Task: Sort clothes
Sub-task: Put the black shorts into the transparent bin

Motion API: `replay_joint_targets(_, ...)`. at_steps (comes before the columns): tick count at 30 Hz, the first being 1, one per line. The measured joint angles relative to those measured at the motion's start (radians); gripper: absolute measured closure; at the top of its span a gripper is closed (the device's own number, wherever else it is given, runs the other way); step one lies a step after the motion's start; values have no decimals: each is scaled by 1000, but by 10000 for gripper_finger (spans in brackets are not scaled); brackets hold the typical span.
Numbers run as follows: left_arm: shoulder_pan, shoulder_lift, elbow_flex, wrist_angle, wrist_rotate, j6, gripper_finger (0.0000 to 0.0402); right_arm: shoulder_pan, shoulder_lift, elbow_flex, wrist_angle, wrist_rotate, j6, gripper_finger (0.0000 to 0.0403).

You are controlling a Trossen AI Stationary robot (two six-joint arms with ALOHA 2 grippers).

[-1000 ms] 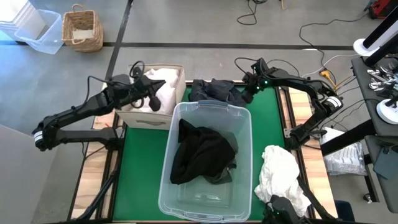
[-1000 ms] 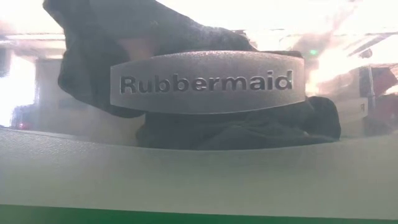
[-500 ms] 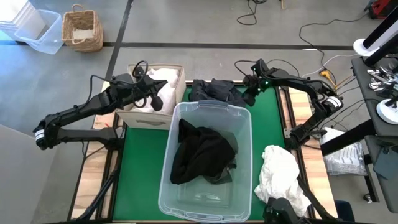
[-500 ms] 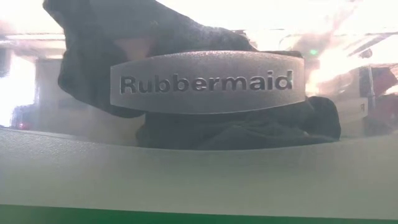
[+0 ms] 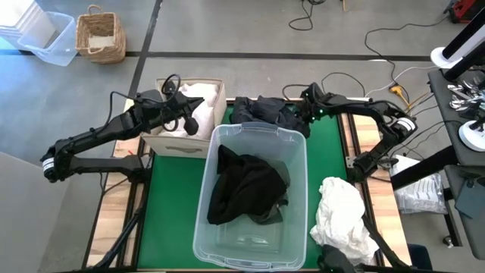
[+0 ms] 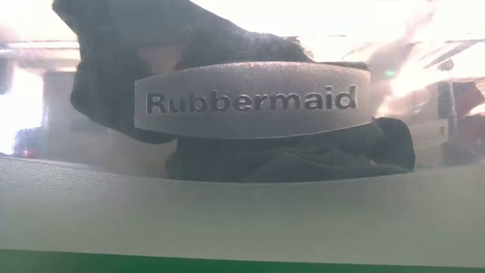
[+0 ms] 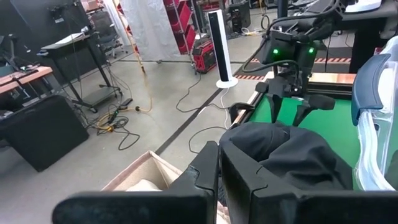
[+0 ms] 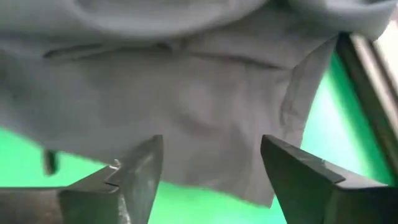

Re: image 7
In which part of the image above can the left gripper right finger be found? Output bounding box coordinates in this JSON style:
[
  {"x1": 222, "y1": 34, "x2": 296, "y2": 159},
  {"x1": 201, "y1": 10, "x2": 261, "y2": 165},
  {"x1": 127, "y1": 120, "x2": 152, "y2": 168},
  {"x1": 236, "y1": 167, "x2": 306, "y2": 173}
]
[{"x1": 220, "y1": 142, "x2": 398, "y2": 224}]

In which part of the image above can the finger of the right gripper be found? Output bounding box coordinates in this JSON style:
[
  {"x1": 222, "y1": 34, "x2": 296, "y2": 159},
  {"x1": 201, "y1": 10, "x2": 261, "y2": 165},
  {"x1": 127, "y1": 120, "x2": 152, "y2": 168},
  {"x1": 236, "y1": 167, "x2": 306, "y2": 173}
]
[
  {"x1": 254, "y1": 80, "x2": 284, "y2": 124},
  {"x1": 292, "y1": 93, "x2": 336, "y2": 127}
]

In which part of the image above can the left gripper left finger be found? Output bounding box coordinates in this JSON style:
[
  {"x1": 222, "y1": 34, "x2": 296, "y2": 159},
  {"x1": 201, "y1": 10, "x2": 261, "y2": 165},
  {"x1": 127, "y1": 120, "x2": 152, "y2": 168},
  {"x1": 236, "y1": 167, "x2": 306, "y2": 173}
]
[{"x1": 51, "y1": 140, "x2": 220, "y2": 224}]

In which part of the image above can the black sweatshirt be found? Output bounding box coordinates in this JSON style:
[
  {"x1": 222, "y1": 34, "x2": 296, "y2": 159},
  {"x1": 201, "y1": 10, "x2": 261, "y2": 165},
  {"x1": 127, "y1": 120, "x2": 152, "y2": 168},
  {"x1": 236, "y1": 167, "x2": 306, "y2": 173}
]
[{"x1": 217, "y1": 121, "x2": 354, "y2": 206}]

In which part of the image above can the green table mat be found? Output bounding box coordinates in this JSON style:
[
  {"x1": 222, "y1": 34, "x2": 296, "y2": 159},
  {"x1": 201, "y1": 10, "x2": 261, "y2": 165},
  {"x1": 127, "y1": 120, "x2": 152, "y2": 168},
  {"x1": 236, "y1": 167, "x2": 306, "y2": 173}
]
[{"x1": 248, "y1": 95, "x2": 363, "y2": 191}]

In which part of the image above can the large clear plastic storage bin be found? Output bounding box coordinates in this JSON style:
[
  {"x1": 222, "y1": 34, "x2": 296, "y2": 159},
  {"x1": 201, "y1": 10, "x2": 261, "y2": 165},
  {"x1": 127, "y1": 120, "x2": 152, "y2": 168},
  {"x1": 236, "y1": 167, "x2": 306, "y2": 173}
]
[{"x1": 350, "y1": 35, "x2": 398, "y2": 192}]

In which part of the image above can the black side table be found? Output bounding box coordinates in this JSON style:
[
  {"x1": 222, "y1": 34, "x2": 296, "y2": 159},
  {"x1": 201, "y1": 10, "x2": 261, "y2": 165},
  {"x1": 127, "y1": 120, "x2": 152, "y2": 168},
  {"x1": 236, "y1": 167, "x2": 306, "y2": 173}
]
[{"x1": 348, "y1": 0, "x2": 398, "y2": 75}]

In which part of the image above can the black white tower fan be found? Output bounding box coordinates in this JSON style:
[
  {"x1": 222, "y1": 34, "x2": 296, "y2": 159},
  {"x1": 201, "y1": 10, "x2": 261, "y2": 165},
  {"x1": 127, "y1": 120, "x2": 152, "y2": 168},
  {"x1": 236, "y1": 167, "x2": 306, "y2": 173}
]
[{"x1": 206, "y1": 9, "x2": 239, "y2": 90}]

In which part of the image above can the black computer tower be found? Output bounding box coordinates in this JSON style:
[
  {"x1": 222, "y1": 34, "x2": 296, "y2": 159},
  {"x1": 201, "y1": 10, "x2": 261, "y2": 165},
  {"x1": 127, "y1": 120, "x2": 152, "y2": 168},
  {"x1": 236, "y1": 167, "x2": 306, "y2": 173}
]
[{"x1": 228, "y1": 1, "x2": 252, "y2": 34}]

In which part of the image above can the red generator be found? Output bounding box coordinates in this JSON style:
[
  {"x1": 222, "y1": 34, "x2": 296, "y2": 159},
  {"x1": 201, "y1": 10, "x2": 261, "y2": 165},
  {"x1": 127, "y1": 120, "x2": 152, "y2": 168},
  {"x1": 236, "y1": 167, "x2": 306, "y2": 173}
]
[{"x1": 192, "y1": 39, "x2": 218, "y2": 75}]

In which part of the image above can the white round stand base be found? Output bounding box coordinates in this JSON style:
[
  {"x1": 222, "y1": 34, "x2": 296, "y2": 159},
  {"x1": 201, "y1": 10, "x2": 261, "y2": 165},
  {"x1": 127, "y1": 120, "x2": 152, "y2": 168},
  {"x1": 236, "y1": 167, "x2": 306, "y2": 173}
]
[{"x1": 344, "y1": 0, "x2": 383, "y2": 14}]

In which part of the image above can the black fabric case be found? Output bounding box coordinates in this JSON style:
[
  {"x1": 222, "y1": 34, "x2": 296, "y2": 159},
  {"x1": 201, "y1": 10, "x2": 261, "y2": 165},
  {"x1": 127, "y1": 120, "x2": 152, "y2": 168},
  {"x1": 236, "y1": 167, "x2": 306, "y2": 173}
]
[{"x1": 0, "y1": 94, "x2": 90, "y2": 173}]

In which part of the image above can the wooden workbench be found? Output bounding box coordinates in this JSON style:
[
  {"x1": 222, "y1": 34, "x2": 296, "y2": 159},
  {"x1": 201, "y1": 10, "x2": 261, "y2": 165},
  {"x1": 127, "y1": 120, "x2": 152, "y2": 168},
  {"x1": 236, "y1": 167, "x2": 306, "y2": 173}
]
[{"x1": 0, "y1": 66, "x2": 53, "y2": 96}]

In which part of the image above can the black desk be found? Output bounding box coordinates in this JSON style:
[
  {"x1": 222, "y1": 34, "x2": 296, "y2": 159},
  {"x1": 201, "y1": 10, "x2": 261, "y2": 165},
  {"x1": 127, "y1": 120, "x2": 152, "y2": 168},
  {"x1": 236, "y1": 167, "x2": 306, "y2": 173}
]
[{"x1": 39, "y1": 30, "x2": 124, "y2": 113}]

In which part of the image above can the grey office chair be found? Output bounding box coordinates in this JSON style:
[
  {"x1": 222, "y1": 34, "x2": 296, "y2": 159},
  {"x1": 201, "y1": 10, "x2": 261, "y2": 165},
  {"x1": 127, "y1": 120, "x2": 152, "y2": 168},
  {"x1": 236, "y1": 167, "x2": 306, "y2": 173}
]
[{"x1": 91, "y1": 11, "x2": 125, "y2": 59}]

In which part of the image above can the white floor cable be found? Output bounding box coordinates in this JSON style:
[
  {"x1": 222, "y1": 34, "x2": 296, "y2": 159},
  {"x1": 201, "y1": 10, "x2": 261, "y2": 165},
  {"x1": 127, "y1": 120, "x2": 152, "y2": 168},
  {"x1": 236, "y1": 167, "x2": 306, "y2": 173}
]
[{"x1": 219, "y1": 88, "x2": 231, "y2": 128}]

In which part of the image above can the looped black floor cable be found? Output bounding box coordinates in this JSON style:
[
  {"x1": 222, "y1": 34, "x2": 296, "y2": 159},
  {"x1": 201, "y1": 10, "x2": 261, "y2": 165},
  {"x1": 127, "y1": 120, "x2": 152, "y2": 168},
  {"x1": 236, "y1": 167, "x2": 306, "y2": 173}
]
[{"x1": 188, "y1": 126, "x2": 229, "y2": 155}]

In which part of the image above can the long black floor cable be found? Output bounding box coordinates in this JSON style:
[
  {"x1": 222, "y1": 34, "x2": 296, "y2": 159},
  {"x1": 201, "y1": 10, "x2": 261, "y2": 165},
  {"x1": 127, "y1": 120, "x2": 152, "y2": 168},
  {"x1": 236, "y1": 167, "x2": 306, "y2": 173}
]
[{"x1": 175, "y1": 73, "x2": 231, "y2": 113}]

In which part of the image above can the yellow extension cord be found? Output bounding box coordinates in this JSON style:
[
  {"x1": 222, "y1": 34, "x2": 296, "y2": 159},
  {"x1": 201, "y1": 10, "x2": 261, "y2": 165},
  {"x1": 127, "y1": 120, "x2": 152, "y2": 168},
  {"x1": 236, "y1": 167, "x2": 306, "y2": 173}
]
[{"x1": 95, "y1": 70, "x2": 154, "y2": 133}]

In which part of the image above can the black partition wall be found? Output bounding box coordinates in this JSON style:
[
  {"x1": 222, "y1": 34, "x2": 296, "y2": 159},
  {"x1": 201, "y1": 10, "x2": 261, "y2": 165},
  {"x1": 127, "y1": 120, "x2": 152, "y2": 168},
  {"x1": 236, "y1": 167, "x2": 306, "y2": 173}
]
[{"x1": 0, "y1": 0, "x2": 103, "y2": 75}]

